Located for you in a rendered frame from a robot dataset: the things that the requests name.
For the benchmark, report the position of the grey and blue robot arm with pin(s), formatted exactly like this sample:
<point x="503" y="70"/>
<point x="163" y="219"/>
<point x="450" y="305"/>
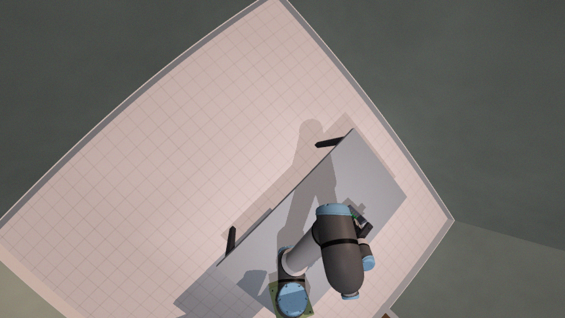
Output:
<point x="345" y="258"/>

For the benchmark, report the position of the dark grey switch panel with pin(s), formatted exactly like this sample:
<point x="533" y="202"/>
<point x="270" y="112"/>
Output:
<point x="355" y="214"/>

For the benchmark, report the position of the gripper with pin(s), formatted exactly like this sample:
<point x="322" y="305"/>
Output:
<point x="356" y="226"/>

